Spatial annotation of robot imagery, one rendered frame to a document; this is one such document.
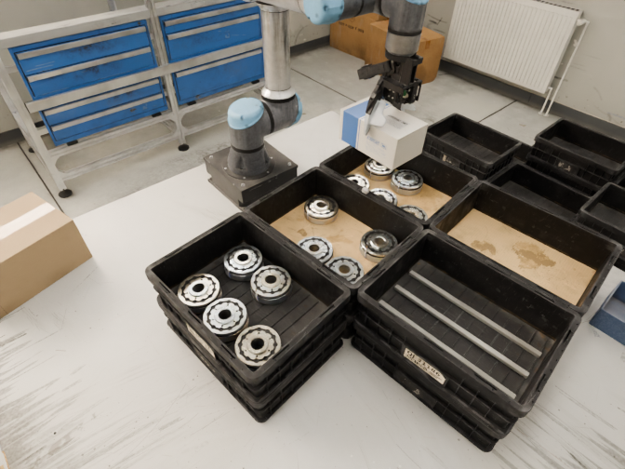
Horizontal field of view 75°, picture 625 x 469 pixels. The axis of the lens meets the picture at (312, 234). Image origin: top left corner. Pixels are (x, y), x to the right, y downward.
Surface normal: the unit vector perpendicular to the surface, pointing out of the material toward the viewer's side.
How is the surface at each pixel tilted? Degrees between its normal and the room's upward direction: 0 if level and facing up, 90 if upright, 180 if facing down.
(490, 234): 0
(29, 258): 90
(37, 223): 0
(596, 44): 90
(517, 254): 0
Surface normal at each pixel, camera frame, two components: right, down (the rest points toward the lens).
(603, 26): -0.76, 0.45
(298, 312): 0.02, -0.71
